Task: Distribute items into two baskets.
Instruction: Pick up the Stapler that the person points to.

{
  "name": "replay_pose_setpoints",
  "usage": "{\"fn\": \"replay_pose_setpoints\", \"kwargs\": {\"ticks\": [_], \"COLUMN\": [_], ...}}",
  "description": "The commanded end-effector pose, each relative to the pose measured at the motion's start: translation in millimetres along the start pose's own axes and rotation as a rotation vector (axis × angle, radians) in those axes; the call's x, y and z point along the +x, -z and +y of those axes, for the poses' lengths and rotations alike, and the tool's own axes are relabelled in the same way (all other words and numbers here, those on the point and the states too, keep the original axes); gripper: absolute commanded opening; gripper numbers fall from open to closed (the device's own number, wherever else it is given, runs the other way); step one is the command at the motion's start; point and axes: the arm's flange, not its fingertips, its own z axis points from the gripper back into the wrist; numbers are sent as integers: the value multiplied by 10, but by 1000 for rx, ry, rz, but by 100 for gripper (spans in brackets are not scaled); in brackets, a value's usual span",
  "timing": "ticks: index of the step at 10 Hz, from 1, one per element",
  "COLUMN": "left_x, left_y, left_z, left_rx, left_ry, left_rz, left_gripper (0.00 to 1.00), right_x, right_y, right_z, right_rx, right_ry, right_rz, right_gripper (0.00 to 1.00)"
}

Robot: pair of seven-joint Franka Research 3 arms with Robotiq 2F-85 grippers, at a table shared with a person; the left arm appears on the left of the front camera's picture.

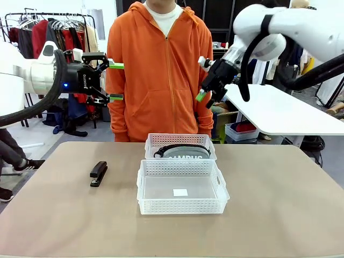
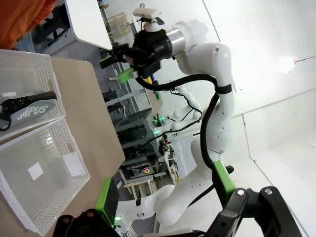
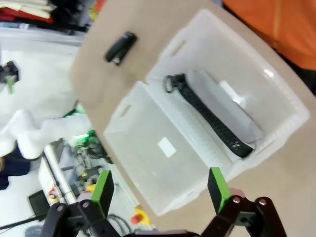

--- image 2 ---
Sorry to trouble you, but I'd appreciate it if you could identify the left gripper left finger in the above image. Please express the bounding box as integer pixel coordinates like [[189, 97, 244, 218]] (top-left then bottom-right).
[[56, 176, 119, 237]]

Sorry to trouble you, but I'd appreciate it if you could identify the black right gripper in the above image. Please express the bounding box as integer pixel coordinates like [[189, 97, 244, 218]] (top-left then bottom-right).
[[98, 28, 173, 84]]

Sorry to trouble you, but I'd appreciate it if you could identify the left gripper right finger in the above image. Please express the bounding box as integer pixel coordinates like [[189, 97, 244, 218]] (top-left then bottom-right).
[[206, 159, 307, 237]]

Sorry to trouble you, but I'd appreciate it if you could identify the grey CAMPUS pencil case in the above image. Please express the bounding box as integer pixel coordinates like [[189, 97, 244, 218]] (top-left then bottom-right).
[[0, 90, 58, 132]]

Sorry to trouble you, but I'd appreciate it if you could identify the white perforated plastic basket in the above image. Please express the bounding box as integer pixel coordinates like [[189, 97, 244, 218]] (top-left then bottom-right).
[[0, 48, 67, 143], [0, 118, 91, 236]]

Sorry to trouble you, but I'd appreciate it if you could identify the wooden workbench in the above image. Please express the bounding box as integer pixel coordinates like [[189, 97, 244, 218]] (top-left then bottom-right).
[[118, 170, 159, 199]]

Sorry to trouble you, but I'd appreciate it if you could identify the white background table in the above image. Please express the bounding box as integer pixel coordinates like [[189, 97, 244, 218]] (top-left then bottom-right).
[[64, 0, 115, 50]]

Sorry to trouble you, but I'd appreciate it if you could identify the grey metal shelf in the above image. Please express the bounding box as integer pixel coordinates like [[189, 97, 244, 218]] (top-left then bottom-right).
[[114, 108, 161, 173]]

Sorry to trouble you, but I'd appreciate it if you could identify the clear plastic storage bin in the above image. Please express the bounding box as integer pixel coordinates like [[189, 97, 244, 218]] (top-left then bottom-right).
[[14, 31, 36, 54]]

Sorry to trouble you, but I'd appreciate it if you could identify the person in orange hoodie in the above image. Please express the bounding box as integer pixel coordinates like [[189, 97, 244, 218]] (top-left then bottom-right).
[[0, 0, 59, 49]]

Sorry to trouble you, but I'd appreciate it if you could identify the wooden frame rack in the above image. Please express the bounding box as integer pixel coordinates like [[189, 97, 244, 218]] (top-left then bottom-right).
[[107, 13, 136, 42]]

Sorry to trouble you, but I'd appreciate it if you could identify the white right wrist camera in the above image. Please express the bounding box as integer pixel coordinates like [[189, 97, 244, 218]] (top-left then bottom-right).
[[131, 6, 165, 33]]

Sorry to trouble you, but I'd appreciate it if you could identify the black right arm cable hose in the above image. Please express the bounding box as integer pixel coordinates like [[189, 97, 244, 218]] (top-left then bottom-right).
[[135, 74, 235, 206]]

